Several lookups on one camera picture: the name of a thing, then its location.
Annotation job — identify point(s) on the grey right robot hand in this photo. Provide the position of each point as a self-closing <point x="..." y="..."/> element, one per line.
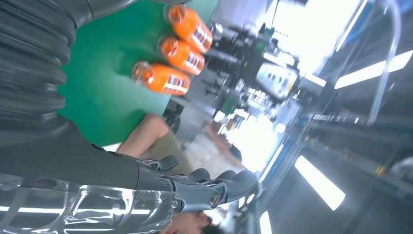
<point x="71" y="174"/>

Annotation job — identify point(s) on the long ceiling light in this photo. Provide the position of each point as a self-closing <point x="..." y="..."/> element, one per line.
<point x="319" y="182"/>
<point x="371" y="70"/>
<point x="265" y="223"/>

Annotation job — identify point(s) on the white machine with buttons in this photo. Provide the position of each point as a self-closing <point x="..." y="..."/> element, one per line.
<point x="277" y="80"/>

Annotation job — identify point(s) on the silver metal pole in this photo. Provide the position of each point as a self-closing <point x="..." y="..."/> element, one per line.
<point x="385" y="68"/>

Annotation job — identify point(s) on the green table mat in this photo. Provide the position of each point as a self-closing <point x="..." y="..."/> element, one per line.
<point x="103" y="87"/>

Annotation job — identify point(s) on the person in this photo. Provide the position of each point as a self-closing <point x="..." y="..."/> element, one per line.
<point x="145" y="135"/>

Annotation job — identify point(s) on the black equipment rack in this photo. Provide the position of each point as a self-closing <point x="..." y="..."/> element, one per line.
<point x="232" y="55"/>

